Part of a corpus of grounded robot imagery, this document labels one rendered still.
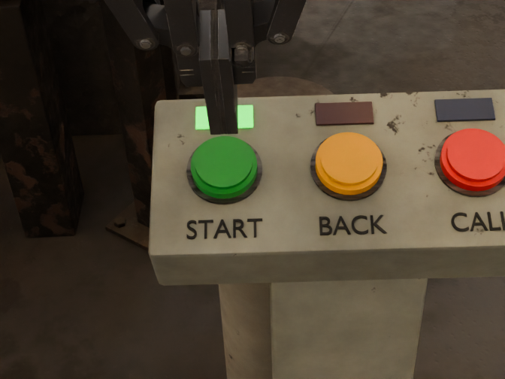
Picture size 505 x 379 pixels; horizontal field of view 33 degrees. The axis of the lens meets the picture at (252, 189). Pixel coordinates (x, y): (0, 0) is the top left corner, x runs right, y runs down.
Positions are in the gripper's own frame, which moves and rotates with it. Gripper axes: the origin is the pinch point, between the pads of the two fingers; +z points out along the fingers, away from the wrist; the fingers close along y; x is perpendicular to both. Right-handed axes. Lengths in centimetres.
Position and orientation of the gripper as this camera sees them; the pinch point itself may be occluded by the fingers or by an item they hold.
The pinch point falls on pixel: (219, 75)
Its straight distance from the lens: 45.0
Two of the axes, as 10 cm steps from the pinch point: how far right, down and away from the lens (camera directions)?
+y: -10.0, 0.3, 0.3
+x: 0.2, 8.9, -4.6
